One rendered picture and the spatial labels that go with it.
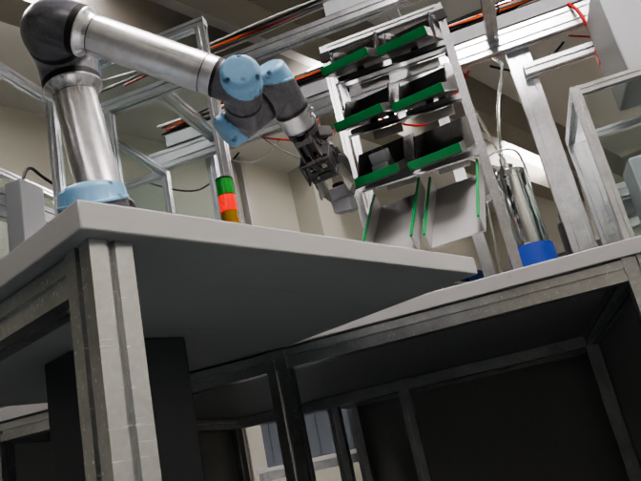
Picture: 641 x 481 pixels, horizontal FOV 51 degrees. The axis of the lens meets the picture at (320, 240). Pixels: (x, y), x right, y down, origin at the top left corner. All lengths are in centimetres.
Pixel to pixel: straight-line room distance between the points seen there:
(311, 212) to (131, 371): 577
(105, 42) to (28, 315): 70
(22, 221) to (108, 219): 188
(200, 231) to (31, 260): 16
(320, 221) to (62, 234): 566
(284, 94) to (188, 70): 22
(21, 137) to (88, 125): 370
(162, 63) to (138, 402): 79
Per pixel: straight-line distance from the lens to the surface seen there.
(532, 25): 300
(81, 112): 141
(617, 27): 255
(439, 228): 159
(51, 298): 71
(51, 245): 67
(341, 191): 155
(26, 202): 256
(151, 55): 130
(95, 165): 136
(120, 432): 61
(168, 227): 68
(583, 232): 272
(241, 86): 123
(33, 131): 516
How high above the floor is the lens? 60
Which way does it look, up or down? 18 degrees up
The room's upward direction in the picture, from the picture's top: 12 degrees counter-clockwise
